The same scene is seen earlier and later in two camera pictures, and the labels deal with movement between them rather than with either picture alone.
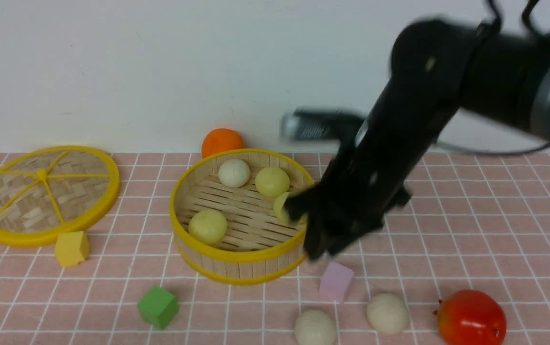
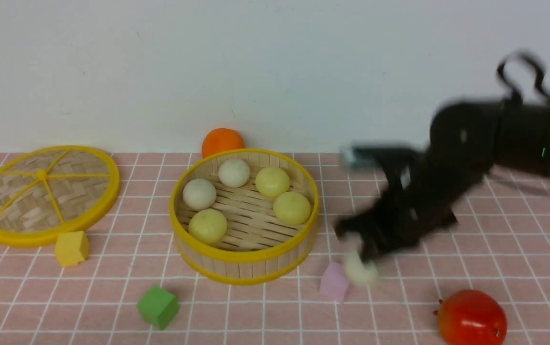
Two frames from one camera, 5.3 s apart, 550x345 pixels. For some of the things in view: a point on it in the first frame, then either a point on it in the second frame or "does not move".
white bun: (234, 173) does not move
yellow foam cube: (72, 248) does not move
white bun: (313, 327) to (199, 194)
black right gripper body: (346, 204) to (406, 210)
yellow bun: (207, 227) does not move
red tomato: (470, 317) does not move
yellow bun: (280, 209) does not move
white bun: (388, 313) to (357, 270)
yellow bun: (271, 181) does not move
